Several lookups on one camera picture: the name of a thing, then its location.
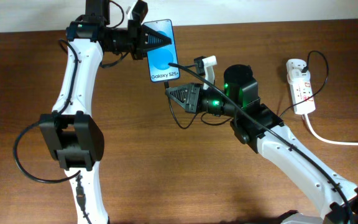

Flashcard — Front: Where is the white USB wall charger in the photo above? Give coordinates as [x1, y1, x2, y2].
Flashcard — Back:
[287, 68, 310, 85]

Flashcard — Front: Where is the black USB charging cable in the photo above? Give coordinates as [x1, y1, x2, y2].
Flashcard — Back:
[163, 50, 329, 130]

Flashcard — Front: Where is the left camera black cable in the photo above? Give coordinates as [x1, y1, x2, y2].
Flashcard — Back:
[12, 0, 130, 224]

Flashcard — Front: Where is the right camera black cable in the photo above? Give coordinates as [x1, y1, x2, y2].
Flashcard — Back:
[167, 62, 356, 224]

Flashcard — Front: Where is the white power strip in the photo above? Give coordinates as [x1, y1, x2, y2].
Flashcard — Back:
[286, 58, 316, 115]

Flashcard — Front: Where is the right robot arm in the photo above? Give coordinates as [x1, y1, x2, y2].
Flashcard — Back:
[165, 65, 358, 223]

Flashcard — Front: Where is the camera black cable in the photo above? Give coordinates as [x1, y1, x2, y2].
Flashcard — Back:
[167, 62, 356, 224]
[12, 0, 130, 224]

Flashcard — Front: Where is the blue Galaxy smartphone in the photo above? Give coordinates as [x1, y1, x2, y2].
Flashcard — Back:
[145, 19, 180, 83]

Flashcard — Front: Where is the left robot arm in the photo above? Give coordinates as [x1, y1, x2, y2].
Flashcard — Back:
[40, 1, 172, 223]

